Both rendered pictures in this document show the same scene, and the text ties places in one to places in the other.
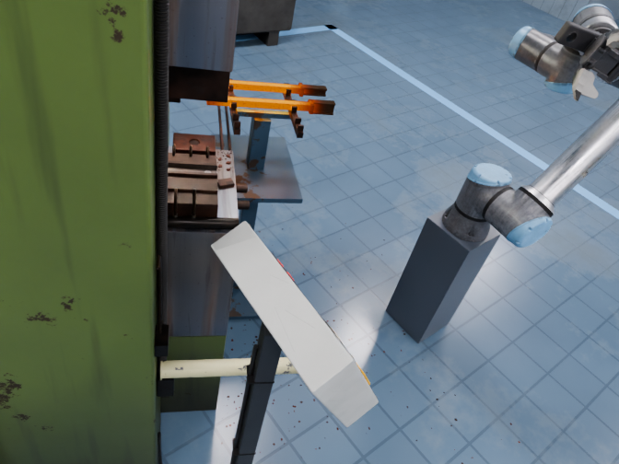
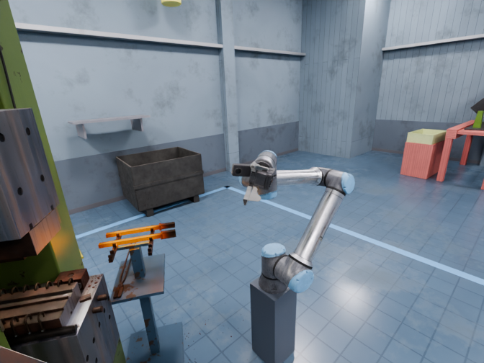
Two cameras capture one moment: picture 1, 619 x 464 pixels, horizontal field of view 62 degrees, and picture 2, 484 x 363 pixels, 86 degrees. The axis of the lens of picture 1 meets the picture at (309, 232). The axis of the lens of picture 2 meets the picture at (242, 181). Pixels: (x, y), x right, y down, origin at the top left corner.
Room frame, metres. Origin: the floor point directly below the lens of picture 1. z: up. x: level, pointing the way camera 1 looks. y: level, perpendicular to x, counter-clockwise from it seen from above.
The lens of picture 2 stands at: (0.30, -0.59, 1.79)
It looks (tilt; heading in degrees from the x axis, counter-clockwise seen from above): 19 degrees down; 7
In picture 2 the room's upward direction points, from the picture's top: 2 degrees counter-clockwise
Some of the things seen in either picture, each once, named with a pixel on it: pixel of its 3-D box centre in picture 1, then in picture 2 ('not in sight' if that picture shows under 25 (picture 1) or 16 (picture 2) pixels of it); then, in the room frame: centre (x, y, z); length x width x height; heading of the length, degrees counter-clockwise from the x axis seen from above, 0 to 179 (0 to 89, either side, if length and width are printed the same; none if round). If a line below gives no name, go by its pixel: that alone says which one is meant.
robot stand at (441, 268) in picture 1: (438, 275); (273, 318); (1.69, -0.60, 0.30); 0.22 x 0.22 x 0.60; 48
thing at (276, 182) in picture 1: (254, 167); (140, 276); (1.61, 0.26, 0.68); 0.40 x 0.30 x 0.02; 21
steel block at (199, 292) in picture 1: (135, 241); (37, 348); (1.07, 0.50, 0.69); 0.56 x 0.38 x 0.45; 109
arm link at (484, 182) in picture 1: (484, 190); (274, 259); (1.68, -0.60, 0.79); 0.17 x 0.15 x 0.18; 41
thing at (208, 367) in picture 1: (245, 366); not in sight; (0.79, 0.08, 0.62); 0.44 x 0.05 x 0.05; 109
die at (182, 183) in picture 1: (134, 183); (14, 313); (1.02, 0.47, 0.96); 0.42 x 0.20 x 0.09; 109
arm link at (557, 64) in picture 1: (566, 66); (266, 184); (1.44, -0.56, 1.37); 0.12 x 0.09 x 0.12; 41
